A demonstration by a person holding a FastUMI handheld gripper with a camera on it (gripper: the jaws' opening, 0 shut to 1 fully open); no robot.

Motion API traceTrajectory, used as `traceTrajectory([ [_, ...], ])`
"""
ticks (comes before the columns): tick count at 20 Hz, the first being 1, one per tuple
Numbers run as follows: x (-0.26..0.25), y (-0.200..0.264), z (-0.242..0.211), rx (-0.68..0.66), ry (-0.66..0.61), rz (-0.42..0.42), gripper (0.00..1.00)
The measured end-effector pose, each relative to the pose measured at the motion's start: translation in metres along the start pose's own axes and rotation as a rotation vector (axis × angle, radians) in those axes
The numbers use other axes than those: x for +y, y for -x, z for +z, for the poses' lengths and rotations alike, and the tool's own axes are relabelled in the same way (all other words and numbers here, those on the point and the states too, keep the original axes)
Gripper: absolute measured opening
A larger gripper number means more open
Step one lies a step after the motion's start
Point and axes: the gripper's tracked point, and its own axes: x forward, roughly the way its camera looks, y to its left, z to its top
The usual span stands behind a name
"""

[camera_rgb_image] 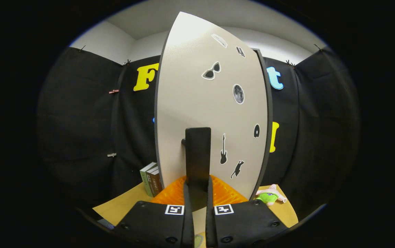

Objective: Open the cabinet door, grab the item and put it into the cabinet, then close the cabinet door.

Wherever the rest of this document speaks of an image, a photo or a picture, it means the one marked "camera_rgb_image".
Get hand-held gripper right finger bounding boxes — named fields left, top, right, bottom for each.
left=205, top=175, right=289, bottom=248

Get beige cabinet door black handle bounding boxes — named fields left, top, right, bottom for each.
left=154, top=11, right=270, bottom=211

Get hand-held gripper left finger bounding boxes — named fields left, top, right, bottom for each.
left=113, top=175, right=195, bottom=248

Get dark grey cabinet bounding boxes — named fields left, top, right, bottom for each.
left=253, top=48, right=274, bottom=202

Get green book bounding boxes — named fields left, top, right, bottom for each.
left=140, top=162, right=155, bottom=197

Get black backdrop cloth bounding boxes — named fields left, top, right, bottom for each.
left=36, top=46, right=362, bottom=221

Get pink plush toy green shorts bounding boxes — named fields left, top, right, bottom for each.
left=255, top=184, right=287, bottom=206

